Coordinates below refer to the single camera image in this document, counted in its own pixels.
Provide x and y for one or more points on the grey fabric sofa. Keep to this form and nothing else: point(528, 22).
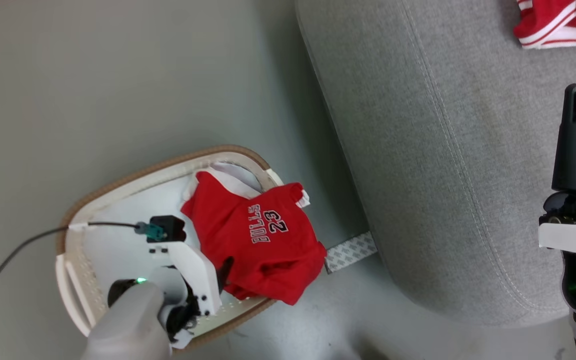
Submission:
point(468, 150)

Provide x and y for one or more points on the white cloth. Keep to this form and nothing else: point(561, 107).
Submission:
point(235, 177)

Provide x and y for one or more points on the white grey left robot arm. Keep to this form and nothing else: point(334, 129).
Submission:
point(128, 325)

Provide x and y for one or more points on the red shorts with white stripes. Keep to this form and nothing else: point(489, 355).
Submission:
point(558, 25)

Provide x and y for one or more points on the grey patterned strip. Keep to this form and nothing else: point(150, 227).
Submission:
point(350, 251)

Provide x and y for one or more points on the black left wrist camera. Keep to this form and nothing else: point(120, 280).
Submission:
point(169, 228)

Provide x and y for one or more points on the red Bulls 23 jersey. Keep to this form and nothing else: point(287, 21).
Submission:
point(258, 240)

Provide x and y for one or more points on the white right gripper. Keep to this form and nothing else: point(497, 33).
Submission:
point(575, 222)

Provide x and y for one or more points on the white plastic laundry basket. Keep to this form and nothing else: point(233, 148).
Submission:
point(118, 210)

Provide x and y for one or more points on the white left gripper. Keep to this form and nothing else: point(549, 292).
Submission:
point(193, 272)

